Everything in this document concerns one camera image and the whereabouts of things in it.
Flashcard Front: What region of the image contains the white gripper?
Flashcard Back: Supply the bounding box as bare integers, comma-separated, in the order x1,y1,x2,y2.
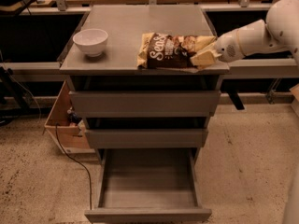
191,29,245,67

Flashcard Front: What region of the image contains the brown chip bag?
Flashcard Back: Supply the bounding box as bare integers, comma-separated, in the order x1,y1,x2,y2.
136,33,216,69

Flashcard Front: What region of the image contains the grey drawer cabinet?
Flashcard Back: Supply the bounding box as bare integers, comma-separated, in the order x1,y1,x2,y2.
61,5,229,156

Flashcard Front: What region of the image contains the grey top drawer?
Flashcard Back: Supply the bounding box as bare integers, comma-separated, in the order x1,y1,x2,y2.
68,75,222,118

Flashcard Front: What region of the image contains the grey drawer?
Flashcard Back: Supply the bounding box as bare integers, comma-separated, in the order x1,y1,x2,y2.
85,148,211,223
85,117,208,148
68,75,222,118

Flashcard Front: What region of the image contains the grey middle drawer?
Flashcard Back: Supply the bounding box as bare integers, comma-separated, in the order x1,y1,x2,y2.
85,117,208,148

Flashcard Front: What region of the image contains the grey bottom drawer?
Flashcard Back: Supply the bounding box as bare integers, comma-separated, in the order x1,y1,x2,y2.
85,148,211,223

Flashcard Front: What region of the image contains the white bowl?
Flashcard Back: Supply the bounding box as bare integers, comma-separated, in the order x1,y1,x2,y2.
73,28,108,57

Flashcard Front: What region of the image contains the cardboard box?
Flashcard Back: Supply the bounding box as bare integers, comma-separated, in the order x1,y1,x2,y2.
44,81,93,154

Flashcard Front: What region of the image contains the grey metal rail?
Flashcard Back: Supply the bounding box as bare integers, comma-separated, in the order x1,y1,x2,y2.
2,59,299,82

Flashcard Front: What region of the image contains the black cable on floor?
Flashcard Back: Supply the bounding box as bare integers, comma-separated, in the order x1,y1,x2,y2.
54,123,93,211

